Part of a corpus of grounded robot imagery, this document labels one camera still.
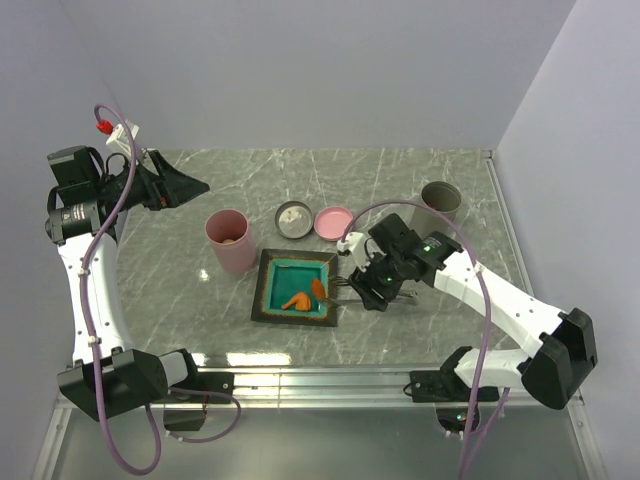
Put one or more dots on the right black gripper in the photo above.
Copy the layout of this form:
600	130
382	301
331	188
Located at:
364	282

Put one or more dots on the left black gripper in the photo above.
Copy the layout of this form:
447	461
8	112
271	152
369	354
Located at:
170	188

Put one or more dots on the metal tongs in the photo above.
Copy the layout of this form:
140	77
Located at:
340	293

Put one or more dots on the brown fried nugget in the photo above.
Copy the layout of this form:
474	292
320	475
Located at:
318	290

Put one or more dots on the orange chicken drumstick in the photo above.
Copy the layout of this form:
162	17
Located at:
301	302

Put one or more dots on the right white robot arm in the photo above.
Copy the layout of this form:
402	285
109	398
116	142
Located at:
555	350

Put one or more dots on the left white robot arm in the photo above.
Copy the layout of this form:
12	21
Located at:
109	376

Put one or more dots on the pink cylindrical container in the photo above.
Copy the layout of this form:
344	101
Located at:
229	234

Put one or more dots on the pink round lid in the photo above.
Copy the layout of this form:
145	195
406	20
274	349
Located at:
330	223

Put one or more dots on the square black teal plate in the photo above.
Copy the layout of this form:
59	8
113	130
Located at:
284	273

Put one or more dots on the grey round lid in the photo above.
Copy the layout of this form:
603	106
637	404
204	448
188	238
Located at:
294	219

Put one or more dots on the grey cylindrical container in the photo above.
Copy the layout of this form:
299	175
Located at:
442	197

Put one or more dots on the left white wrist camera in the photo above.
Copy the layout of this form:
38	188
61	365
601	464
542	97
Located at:
118	141

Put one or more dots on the aluminium front rail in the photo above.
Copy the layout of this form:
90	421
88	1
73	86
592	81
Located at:
355	422

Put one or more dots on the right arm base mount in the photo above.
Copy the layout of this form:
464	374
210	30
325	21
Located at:
450	395

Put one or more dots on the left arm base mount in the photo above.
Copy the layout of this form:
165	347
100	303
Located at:
187	409

